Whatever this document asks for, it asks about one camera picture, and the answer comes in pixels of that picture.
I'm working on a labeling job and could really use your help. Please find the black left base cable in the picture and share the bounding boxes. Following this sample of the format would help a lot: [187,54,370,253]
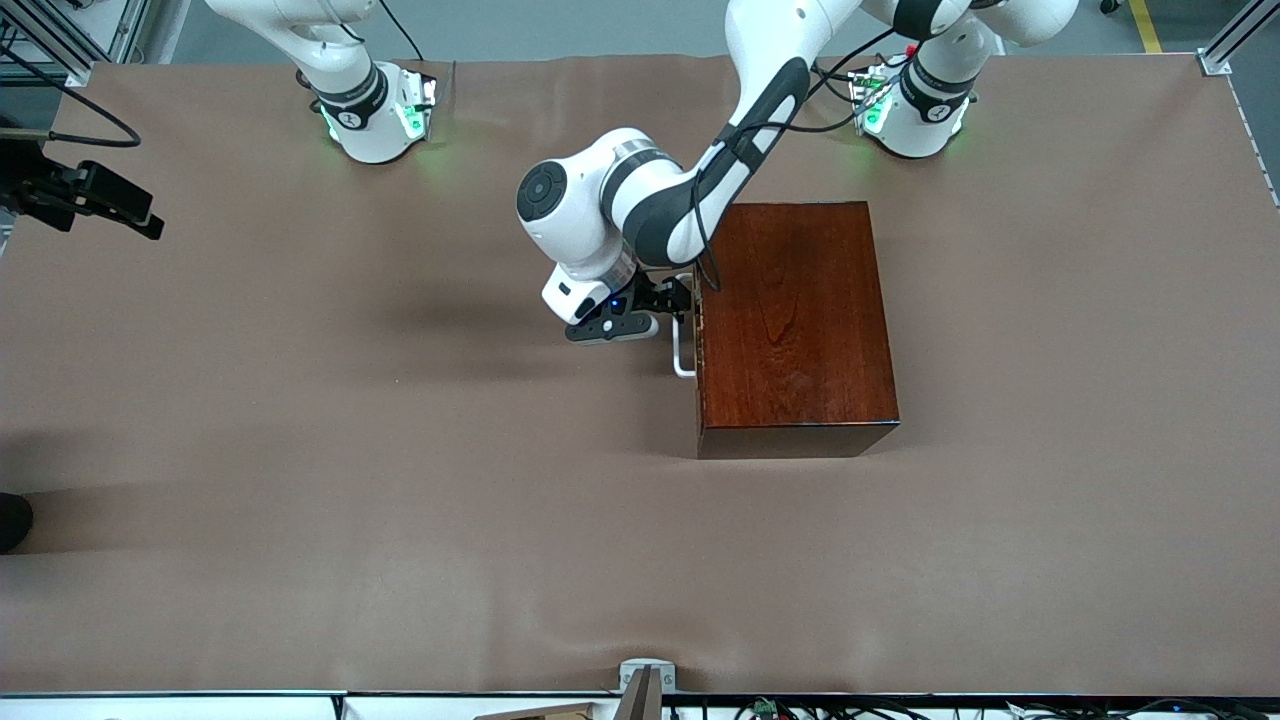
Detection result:
[812,55,906,133]

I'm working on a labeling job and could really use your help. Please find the grey metal bracket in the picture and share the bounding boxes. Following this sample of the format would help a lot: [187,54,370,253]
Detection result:
[618,658,678,720]

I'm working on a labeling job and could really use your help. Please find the aluminium frame structure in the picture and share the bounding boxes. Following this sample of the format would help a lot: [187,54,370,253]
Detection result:
[0,0,151,86]

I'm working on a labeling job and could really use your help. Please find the black right base cable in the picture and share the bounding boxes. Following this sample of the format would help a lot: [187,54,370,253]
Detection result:
[378,0,426,63]

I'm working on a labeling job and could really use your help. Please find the black base cable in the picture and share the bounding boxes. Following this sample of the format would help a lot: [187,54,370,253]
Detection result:
[812,55,906,133]
[378,0,426,63]

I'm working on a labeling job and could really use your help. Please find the black round object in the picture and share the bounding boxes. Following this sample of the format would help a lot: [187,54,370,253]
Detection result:
[0,492,35,555]

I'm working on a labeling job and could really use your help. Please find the light wooden plank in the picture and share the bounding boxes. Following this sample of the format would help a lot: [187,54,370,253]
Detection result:
[470,702,601,720]

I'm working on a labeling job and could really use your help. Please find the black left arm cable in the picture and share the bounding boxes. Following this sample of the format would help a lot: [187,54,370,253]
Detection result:
[693,28,901,293]

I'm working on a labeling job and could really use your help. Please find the brown table cover sheet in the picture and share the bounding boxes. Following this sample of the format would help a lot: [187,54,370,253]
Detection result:
[0,55,1280,697]

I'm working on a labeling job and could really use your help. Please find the aluminium profile bar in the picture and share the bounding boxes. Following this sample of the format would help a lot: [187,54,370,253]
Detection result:
[1200,0,1280,76]

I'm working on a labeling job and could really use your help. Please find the wooden drawer with white handle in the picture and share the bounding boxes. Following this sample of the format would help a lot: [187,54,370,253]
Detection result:
[672,272,704,381]

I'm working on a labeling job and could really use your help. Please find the dark red wooden cabinet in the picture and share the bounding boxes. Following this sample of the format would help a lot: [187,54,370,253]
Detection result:
[693,200,901,461]

